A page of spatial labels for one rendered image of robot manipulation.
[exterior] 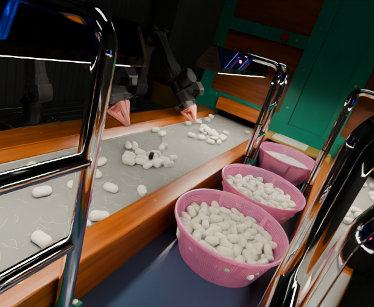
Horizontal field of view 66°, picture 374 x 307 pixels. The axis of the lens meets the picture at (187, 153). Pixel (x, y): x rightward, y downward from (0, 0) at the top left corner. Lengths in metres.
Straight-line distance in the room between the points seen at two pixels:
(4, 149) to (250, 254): 0.61
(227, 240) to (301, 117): 1.08
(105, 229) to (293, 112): 1.27
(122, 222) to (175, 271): 0.16
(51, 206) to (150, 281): 0.25
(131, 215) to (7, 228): 0.21
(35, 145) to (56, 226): 0.30
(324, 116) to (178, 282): 1.21
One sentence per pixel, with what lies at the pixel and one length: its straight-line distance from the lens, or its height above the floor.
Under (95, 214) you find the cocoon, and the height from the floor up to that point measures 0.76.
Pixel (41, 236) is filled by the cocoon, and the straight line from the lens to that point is 0.54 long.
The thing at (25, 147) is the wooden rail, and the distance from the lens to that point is 0.82.
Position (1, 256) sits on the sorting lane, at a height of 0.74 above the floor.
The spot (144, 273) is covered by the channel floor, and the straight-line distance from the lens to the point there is 0.62.
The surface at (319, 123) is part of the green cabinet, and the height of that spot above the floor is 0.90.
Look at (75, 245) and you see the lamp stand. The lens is 0.41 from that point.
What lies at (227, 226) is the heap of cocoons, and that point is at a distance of 0.71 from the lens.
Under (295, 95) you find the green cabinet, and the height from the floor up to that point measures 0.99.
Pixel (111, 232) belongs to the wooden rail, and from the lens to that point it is 0.55.
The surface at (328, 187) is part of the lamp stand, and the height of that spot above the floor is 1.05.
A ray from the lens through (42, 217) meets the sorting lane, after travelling 0.62.
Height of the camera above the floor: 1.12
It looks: 22 degrees down
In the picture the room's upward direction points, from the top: 17 degrees clockwise
